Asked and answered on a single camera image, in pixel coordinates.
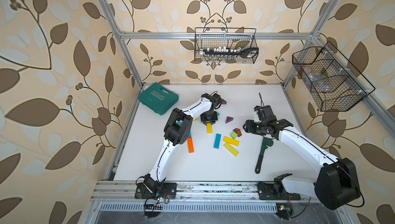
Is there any teal long block upright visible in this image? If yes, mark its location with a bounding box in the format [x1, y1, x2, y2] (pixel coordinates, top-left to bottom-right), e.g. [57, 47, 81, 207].
[214, 133, 221, 149]

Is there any back wire basket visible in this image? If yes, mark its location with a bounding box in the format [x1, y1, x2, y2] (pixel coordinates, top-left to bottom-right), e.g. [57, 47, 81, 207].
[194, 27, 259, 65]

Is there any orange rectangular block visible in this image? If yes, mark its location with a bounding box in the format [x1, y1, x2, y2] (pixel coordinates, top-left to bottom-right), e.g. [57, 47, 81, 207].
[187, 138, 194, 154]

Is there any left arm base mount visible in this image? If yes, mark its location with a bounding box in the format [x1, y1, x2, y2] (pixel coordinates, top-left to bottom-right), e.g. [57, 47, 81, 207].
[135, 174, 177, 200]

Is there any socket set rail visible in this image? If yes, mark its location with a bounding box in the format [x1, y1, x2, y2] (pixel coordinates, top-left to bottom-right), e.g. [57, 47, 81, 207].
[197, 48, 259, 59]

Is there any right wire basket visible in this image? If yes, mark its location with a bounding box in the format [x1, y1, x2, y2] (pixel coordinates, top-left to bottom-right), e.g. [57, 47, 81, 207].
[292, 41, 375, 112]

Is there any plastic bag in basket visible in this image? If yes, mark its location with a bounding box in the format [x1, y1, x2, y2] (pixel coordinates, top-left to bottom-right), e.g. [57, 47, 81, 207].
[303, 67, 332, 92]

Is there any light green cube lower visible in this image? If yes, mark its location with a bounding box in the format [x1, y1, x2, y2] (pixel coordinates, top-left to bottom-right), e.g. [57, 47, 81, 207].
[231, 132, 238, 139]

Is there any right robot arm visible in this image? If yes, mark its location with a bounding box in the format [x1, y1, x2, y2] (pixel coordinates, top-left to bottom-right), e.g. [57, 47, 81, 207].
[243, 106, 363, 210]

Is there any green plastic tool case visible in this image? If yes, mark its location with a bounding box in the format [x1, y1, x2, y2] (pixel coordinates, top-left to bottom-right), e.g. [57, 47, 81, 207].
[138, 83, 179, 116]

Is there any brown block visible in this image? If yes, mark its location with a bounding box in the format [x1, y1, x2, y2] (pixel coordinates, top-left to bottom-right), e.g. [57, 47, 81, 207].
[233, 128, 242, 137]

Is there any wire basket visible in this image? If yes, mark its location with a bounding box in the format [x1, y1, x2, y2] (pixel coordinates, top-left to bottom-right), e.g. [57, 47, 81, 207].
[194, 27, 259, 65]
[292, 41, 375, 112]

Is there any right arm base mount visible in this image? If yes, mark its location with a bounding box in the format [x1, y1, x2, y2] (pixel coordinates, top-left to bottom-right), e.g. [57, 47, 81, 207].
[257, 173, 301, 200]

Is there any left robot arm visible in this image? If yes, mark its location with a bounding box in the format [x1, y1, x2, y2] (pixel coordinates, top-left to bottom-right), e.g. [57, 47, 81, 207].
[145, 91, 222, 184]

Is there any lime yellow rectangular block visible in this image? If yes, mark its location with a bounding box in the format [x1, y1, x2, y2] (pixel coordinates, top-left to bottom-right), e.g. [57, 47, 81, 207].
[224, 143, 239, 157]

